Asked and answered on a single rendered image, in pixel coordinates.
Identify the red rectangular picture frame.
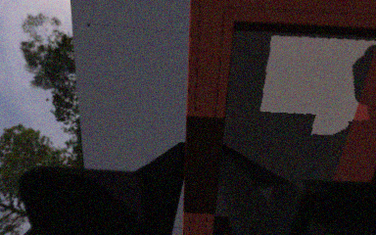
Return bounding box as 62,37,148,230
182,0,376,235

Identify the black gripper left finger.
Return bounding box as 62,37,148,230
19,142,185,235

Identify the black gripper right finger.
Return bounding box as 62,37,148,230
219,144,376,235

